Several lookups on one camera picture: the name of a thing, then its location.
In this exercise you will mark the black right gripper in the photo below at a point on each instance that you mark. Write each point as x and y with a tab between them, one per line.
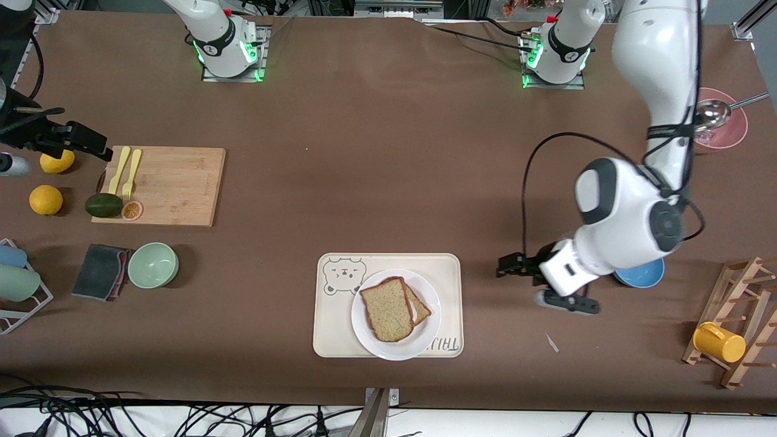
29	133

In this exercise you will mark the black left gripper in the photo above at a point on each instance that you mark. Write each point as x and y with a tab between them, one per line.
536	261

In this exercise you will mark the plain brown bread slice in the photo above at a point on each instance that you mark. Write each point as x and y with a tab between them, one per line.
387	309

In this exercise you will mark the white round plate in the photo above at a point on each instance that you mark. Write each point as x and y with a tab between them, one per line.
394	351

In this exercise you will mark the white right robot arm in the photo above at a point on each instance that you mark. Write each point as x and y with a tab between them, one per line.
218	36

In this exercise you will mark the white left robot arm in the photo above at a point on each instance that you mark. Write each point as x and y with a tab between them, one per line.
631	230

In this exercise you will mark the yellow plastic knife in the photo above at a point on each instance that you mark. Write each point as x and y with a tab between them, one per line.
121	167

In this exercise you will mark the yellow lemon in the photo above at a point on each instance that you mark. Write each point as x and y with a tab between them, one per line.
46	200
57	165

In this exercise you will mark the yellow plastic fork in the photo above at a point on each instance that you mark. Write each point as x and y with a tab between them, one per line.
135	164

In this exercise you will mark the dark green avocado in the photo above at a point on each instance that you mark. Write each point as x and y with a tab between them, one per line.
103	206

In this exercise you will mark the orange half slice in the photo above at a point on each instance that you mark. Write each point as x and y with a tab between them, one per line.
132	211

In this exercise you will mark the small white paper scrap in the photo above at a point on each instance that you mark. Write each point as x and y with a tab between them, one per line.
552	343

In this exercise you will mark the wooden cutting board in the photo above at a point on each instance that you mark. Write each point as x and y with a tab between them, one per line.
182	182

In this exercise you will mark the dark grey cloth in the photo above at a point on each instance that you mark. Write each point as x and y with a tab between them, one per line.
97	272

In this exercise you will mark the pink cloth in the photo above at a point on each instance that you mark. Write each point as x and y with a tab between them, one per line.
124	270

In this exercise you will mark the blue bowl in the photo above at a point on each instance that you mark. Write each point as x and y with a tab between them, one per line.
643	278

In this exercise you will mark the pale green bowl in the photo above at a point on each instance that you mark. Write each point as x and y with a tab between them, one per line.
153	265

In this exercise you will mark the light blue cup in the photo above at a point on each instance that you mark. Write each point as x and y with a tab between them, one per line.
11	256

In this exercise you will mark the pale green cup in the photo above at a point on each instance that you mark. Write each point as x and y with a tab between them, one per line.
18	283

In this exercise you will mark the cream bear print tray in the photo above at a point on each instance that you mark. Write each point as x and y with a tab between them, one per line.
334	328

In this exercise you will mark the yellow mug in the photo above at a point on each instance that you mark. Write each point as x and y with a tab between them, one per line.
719	343

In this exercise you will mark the wooden mug rack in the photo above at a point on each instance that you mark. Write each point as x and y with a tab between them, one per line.
737	285

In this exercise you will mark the metal ladle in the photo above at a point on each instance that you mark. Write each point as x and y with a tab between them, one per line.
713	114

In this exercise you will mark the pink bowl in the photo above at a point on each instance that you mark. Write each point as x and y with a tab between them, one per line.
731	136

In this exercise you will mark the grey equipment box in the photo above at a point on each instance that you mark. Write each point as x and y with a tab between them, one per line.
397	7

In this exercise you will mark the aluminium frame profile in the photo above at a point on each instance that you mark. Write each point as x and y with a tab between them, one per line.
47	15
753	21

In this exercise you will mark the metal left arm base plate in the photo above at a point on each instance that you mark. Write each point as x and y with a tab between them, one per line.
576	84

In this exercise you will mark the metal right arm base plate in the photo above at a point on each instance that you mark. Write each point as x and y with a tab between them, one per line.
262	54

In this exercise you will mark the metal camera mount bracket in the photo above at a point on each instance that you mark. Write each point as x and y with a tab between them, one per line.
377	416

